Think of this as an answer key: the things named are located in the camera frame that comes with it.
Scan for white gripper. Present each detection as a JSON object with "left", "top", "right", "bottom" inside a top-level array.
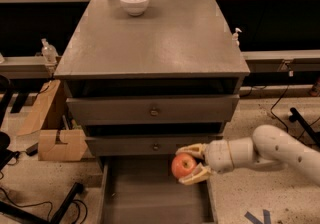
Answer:
[{"left": 176, "top": 140, "right": 231, "bottom": 185}]

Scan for red apple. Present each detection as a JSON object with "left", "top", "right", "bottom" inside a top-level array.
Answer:
[{"left": 171, "top": 153, "right": 197, "bottom": 179}]

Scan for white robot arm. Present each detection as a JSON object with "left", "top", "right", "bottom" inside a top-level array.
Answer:
[{"left": 176, "top": 125, "right": 320, "bottom": 185}]

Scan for grey top drawer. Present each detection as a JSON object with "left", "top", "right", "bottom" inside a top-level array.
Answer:
[{"left": 67, "top": 95, "right": 239, "bottom": 126}]

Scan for grey drawer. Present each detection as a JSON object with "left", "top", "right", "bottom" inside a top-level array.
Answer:
[
  {"left": 98, "top": 155, "right": 218, "bottom": 224},
  {"left": 86, "top": 134, "right": 223, "bottom": 156},
  {"left": 67, "top": 95, "right": 239, "bottom": 126}
]

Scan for grey bottom drawer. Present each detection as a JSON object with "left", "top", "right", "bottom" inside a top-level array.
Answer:
[{"left": 98, "top": 155, "right": 218, "bottom": 224}]

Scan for grey middle drawer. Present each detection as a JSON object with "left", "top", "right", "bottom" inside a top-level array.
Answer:
[{"left": 86, "top": 134, "right": 223, "bottom": 156}]

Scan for grey drawer cabinet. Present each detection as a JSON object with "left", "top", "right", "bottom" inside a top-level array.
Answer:
[{"left": 53, "top": 0, "right": 251, "bottom": 224}]

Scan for black stand leg right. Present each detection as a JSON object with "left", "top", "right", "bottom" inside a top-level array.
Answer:
[{"left": 289, "top": 107, "right": 320, "bottom": 147}]

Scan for black stand leg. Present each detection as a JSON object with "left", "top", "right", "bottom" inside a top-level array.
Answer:
[
  {"left": 289, "top": 107, "right": 320, "bottom": 147},
  {"left": 0, "top": 182, "right": 84, "bottom": 224}
]

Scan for small white pump bottle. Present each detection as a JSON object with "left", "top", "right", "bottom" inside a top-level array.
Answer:
[{"left": 232, "top": 27, "right": 242, "bottom": 46}]

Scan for cardboard box pieces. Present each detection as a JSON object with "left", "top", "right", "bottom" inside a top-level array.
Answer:
[{"left": 17, "top": 80, "right": 88, "bottom": 162}]

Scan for white ceramic bowl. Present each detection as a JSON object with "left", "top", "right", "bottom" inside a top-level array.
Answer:
[{"left": 119, "top": 0, "right": 150, "bottom": 16}]

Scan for clear pump bottle left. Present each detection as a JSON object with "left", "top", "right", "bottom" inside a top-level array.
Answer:
[{"left": 41, "top": 38, "right": 58, "bottom": 64}]

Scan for black stand leg left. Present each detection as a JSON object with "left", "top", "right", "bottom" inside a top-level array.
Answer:
[{"left": 0, "top": 182, "right": 84, "bottom": 224}]

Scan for black cable on floor right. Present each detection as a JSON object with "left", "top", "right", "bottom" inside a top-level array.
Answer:
[{"left": 268, "top": 64, "right": 320, "bottom": 141}]

